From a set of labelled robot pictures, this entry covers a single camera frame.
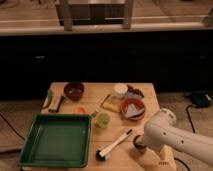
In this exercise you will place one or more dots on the dark metal cup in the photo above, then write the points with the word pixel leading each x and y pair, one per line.
pixel 138 144

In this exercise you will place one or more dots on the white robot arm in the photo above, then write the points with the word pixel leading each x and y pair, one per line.
pixel 159 130

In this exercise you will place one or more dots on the green plastic tray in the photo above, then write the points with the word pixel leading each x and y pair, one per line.
pixel 57 140

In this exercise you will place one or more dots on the white cup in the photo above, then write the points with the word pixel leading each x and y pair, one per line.
pixel 120 89

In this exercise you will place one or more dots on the yellow sponge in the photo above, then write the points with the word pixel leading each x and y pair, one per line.
pixel 111 106

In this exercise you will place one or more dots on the brown toy food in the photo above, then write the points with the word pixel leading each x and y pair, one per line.
pixel 134 92

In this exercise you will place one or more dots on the dark red bowl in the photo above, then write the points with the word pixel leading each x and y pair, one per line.
pixel 74 90

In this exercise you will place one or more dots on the light green cup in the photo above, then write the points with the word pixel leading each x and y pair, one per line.
pixel 102 120

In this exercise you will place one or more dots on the orange bowl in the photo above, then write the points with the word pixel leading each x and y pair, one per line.
pixel 123 107

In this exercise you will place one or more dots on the grey folded cloth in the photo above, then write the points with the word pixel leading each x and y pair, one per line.
pixel 133 110

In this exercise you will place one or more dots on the wooden block with black edge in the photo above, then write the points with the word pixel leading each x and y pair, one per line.
pixel 55 104

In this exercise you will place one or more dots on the green vegetable toy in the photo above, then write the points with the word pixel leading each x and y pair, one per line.
pixel 48 100

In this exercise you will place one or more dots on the wooden cutting board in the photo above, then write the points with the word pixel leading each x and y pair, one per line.
pixel 125 157

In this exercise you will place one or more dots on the wooden stool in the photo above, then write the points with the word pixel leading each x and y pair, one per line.
pixel 94 12

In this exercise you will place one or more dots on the black device on floor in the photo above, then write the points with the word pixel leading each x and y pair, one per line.
pixel 200 99

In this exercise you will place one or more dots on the brush with wooden handle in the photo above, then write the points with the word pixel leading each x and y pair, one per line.
pixel 97 110

